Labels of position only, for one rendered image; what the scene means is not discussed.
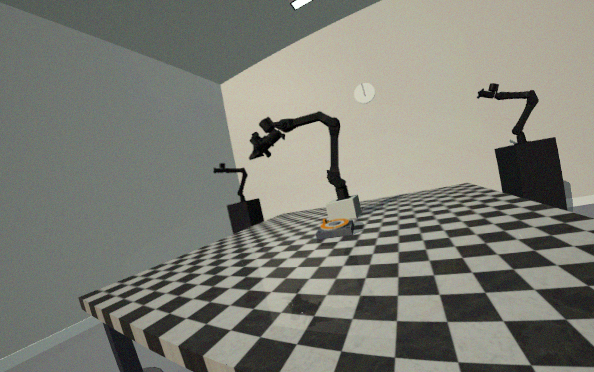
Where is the orange round plate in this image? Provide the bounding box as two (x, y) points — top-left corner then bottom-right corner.
(321, 219), (349, 231)

